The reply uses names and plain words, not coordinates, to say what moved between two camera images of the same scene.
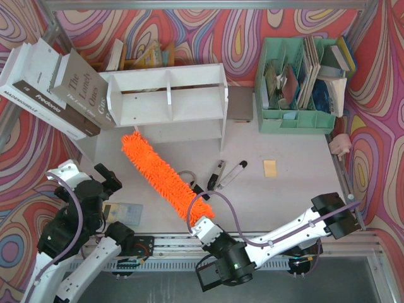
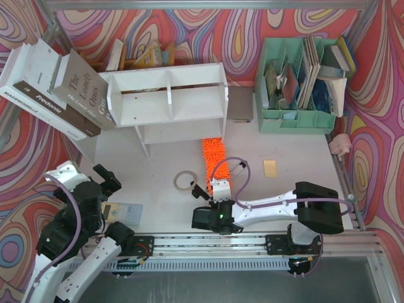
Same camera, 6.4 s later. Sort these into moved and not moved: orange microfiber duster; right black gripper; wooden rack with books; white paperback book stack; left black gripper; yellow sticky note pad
Moved: orange microfiber duster; right black gripper
Not moved: white paperback book stack; wooden rack with books; left black gripper; yellow sticky note pad
